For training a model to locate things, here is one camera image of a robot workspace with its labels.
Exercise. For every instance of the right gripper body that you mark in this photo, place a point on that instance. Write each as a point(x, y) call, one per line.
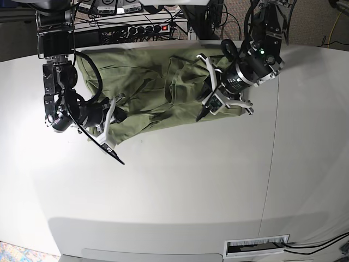
point(95, 119)

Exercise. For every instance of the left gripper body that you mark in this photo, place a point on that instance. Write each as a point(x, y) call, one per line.
point(229, 84)

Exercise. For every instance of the green T-shirt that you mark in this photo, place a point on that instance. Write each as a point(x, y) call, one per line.
point(161, 86)

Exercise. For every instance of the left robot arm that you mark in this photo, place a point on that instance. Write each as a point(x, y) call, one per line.
point(256, 61)

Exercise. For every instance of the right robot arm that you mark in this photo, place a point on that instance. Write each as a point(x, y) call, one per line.
point(64, 107)

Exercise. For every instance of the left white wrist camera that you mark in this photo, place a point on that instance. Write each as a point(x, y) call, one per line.
point(215, 104)

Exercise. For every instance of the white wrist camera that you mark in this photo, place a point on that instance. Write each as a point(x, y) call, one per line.
point(108, 146)
point(215, 104)

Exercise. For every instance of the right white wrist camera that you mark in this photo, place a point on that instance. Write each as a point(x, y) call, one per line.
point(108, 146)

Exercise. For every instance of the black power strip red switch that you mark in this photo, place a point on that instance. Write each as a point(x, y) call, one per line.
point(149, 29)

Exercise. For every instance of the white table cable grommet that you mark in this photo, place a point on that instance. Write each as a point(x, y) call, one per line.
point(262, 246)

